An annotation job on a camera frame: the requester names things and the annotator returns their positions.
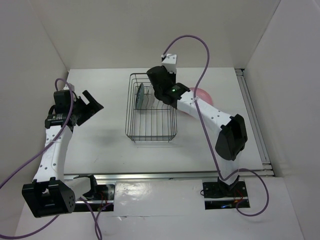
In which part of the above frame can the clear glass plate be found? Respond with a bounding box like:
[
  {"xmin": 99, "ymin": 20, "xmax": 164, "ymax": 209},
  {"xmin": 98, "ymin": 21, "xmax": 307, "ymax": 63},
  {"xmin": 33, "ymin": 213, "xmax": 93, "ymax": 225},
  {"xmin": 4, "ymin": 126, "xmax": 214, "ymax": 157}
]
[{"xmin": 146, "ymin": 85, "xmax": 156, "ymax": 109}]

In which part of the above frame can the blue floral green plate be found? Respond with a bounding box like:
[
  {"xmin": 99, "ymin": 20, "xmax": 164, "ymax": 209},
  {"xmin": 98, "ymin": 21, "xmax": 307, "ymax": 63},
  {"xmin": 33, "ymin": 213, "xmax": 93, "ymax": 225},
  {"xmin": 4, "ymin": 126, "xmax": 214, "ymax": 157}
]
[{"xmin": 135, "ymin": 83, "xmax": 145, "ymax": 110}]

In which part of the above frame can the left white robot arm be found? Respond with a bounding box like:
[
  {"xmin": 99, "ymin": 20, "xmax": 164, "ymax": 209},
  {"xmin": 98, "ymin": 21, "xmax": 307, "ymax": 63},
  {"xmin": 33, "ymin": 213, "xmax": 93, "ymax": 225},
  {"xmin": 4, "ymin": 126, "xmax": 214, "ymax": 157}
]
[{"xmin": 22, "ymin": 89, "xmax": 104, "ymax": 218}]

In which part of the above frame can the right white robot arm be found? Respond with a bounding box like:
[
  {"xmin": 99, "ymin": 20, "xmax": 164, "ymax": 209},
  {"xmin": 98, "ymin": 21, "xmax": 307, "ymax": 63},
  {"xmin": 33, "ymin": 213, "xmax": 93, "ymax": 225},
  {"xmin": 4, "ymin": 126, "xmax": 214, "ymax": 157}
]
[{"xmin": 146, "ymin": 66, "xmax": 248, "ymax": 196}]

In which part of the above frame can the pink plastic plate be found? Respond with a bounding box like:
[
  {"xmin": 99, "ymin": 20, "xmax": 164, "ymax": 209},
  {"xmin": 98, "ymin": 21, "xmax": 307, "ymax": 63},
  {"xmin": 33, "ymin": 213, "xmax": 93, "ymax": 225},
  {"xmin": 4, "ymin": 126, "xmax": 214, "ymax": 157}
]
[{"xmin": 177, "ymin": 87, "xmax": 213, "ymax": 118}]

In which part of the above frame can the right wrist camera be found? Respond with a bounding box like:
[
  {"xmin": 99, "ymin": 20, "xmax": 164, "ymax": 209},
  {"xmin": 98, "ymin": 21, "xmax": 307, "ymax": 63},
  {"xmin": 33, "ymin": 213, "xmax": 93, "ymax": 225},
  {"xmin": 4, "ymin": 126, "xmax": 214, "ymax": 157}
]
[{"xmin": 161, "ymin": 53, "xmax": 177, "ymax": 74}]

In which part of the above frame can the dark wire dish rack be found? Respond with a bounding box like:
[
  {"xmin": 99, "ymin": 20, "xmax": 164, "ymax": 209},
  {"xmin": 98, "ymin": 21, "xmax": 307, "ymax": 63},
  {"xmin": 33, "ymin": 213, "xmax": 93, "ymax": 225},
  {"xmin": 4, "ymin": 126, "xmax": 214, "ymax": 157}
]
[{"xmin": 125, "ymin": 73, "xmax": 178, "ymax": 143}]

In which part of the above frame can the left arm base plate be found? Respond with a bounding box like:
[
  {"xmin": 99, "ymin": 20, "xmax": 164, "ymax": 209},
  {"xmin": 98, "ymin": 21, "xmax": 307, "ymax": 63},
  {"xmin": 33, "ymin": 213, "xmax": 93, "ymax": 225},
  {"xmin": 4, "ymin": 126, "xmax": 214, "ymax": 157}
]
[{"xmin": 66, "ymin": 181, "xmax": 116, "ymax": 212}]

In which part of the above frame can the aluminium front rail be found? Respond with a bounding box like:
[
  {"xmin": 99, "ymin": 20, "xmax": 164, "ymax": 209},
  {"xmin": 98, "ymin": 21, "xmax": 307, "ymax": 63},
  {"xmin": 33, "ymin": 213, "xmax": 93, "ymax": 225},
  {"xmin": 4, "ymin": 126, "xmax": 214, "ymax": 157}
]
[{"xmin": 64, "ymin": 165, "xmax": 275, "ymax": 183}]

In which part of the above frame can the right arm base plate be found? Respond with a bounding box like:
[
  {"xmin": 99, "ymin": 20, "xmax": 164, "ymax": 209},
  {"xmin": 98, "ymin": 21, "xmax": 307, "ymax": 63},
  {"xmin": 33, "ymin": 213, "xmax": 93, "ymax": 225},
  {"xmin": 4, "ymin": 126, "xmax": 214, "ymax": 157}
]
[{"xmin": 200, "ymin": 181, "xmax": 250, "ymax": 210}]

